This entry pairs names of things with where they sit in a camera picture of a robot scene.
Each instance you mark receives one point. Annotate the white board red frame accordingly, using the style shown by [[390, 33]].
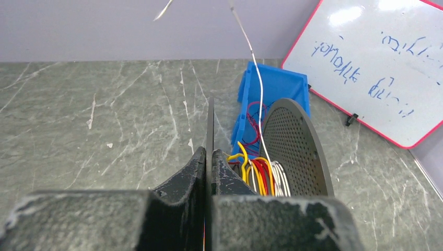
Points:
[[378, 60]]

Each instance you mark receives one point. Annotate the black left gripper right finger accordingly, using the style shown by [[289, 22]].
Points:
[[242, 220]]

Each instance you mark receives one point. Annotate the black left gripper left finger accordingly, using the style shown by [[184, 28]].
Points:
[[168, 217]]

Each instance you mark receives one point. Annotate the grey perforated cable spool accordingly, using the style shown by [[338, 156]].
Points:
[[292, 162]]

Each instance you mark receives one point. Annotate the blue plastic bin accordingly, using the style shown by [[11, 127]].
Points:
[[277, 83]]

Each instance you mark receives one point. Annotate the black whiteboard foot near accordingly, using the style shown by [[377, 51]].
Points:
[[351, 119]]

